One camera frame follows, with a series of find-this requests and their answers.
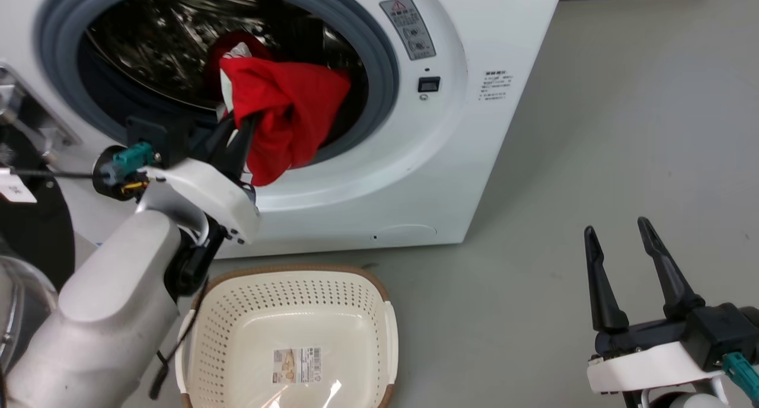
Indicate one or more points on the paper label sticker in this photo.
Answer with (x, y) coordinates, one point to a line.
(297, 365)

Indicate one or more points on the cream perforated laundry basket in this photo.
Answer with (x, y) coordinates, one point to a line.
(296, 319)

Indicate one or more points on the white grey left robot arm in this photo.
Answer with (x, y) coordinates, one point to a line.
(101, 313)

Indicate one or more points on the grey warning sticker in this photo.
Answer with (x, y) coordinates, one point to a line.
(408, 28)

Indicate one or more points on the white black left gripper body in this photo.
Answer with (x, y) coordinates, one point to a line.
(201, 191)

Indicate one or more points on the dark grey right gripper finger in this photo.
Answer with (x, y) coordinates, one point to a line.
(601, 283)
(667, 271)

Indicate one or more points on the white front-loading washing machine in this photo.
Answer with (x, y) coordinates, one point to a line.
(450, 159)

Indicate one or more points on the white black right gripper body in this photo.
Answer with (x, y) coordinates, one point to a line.
(676, 348)

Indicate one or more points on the red garment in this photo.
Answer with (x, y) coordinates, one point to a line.
(290, 111)

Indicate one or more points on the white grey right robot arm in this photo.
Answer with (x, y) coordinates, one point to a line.
(688, 400)

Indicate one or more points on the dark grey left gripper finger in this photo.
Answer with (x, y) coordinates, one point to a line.
(239, 150)
(217, 140)

